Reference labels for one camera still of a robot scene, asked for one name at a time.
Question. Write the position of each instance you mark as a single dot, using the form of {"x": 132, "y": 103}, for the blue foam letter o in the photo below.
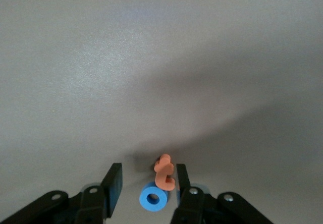
{"x": 145, "y": 199}

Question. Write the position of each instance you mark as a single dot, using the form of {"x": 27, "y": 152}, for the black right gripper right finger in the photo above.
{"x": 191, "y": 206}

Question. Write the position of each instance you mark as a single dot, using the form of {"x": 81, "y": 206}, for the orange foam letter t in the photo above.
{"x": 164, "y": 172}

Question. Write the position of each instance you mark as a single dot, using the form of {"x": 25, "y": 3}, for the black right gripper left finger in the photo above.
{"x": 114, "y": 183}

